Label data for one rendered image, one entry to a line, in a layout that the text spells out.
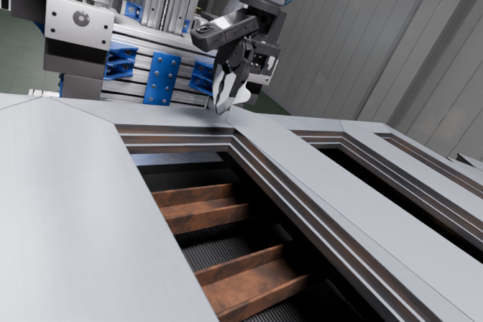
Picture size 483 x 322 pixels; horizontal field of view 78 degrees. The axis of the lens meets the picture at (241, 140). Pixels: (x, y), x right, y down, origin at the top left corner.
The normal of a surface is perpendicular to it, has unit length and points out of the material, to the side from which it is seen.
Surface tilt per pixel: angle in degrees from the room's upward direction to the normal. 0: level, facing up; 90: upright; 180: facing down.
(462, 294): 0
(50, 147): 0
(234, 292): 0
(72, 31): 90
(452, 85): 90
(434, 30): 90
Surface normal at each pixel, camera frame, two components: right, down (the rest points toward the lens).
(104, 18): 0.43, 0.51
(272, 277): 0.33, -0.85
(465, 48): -0.84, -0.07
